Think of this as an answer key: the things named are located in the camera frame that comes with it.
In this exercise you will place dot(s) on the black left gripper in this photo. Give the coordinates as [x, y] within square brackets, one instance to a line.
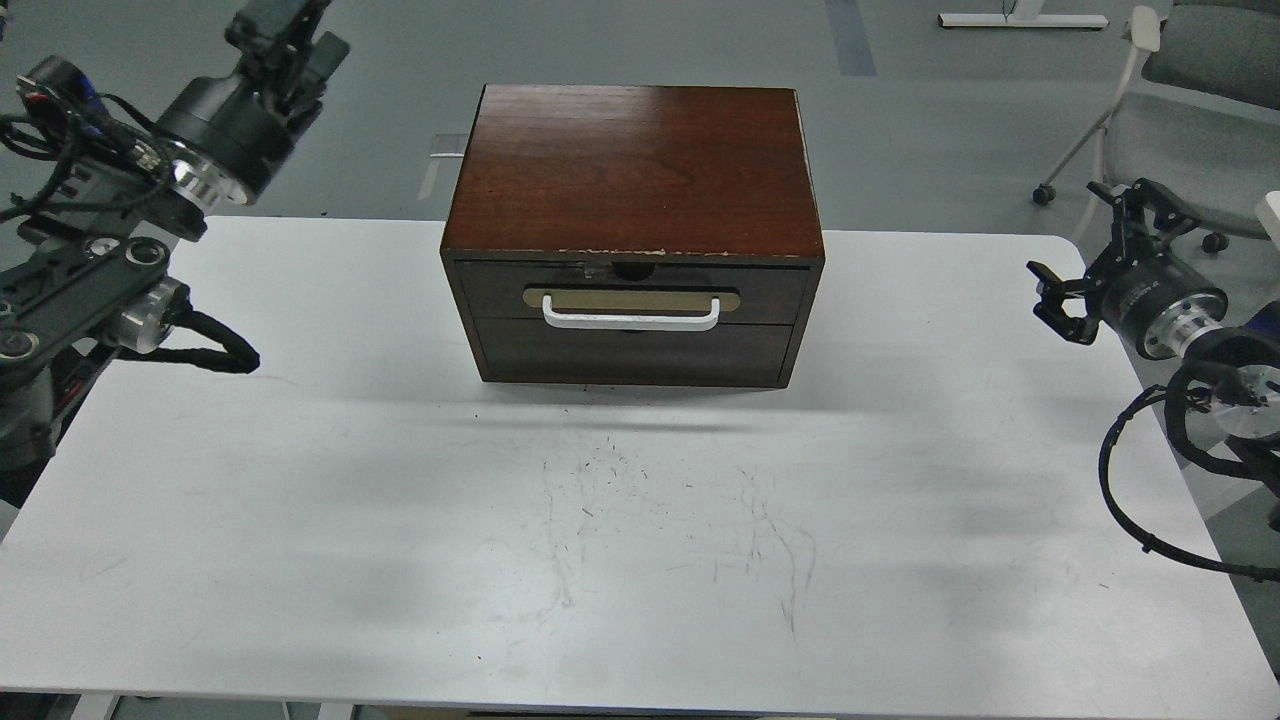
[229, 123]

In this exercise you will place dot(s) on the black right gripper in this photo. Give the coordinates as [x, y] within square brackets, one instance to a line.
[1155, 302]

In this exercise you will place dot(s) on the wooden drawer with white handle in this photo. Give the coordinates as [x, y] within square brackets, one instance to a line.
[747, 294]

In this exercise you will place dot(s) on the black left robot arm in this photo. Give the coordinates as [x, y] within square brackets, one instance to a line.
[94, 290]

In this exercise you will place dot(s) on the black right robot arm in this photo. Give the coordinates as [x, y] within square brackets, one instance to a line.
[1221, 403]

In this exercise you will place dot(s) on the dark wooden drawer cabinet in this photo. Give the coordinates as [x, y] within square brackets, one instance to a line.
[635, 176]

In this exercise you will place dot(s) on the grey office chair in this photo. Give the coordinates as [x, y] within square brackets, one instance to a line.
[1196, 110]

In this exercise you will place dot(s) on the white table base bar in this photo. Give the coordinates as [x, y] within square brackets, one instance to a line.
[1022, 15]

